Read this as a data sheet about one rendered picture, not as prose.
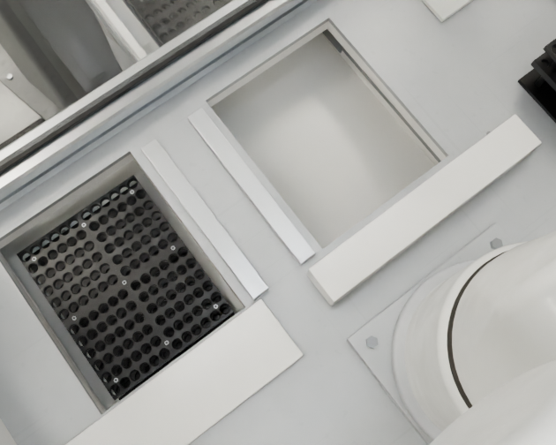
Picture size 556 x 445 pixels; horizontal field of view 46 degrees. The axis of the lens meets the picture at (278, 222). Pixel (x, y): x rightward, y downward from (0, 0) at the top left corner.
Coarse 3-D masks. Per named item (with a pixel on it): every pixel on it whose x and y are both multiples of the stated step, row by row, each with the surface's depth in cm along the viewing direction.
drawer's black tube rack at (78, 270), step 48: (144, 192) 87; (96, 240) 83; (144, 240) 86; (48, 288) 84; (96, 288) 81; (144, 288) 81; (192, 288) 81; (96, 336) 80; (144, 336) 80; (192, 336) 80
